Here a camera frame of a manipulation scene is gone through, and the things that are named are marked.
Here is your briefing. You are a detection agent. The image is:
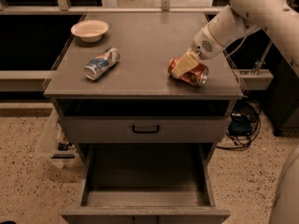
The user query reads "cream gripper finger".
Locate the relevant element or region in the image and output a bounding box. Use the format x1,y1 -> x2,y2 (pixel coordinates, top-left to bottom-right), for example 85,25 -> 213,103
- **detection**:
171,52 -> 198,78

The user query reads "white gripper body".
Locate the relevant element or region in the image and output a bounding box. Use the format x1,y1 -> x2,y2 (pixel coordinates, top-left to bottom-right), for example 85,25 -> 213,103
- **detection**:
191,25 -> 224,60

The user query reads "red coke can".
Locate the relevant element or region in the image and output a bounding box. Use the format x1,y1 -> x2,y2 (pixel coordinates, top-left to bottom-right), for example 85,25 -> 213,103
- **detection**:
168,57 -> 209,87

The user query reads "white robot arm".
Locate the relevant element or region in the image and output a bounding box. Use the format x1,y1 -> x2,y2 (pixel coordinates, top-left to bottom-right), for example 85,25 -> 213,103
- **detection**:
171,0 -> 299,224

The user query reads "grey drawer cabinet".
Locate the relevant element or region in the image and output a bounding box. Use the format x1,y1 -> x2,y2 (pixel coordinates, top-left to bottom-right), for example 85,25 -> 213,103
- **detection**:
43,12 -> 244,224

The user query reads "blue pepsi can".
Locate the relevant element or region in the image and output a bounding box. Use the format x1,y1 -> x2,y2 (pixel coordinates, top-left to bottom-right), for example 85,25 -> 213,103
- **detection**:
84,47 -> 121,80

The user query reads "closed grey top drawer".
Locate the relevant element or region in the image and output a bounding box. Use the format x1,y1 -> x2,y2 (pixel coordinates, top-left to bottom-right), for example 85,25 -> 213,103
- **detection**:
59,117 -> 231,143

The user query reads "open grey middle drawer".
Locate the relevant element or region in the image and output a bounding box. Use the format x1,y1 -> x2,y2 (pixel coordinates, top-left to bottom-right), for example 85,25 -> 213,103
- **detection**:
61,144 -> 230,224

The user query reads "blue box on floor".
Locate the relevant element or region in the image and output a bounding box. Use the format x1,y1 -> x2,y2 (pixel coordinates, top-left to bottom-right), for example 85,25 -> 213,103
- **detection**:
229,120 -> 253,136

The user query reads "white paper bowl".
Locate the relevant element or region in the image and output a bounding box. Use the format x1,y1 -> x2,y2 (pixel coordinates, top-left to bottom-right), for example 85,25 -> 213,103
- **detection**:
71,20 -> 108,43

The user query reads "white power cable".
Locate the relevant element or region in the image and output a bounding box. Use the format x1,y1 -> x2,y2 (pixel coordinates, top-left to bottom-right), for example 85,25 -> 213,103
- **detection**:
225,35 -> 248,60

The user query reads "black cable bundle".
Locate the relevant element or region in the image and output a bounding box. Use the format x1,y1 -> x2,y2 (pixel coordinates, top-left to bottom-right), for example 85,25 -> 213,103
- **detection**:
216,100 -> 262,151

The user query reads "black drawer handle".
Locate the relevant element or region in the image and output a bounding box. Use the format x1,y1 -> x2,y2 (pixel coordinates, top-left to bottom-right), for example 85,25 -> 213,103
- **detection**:
132,125 -> 160,134

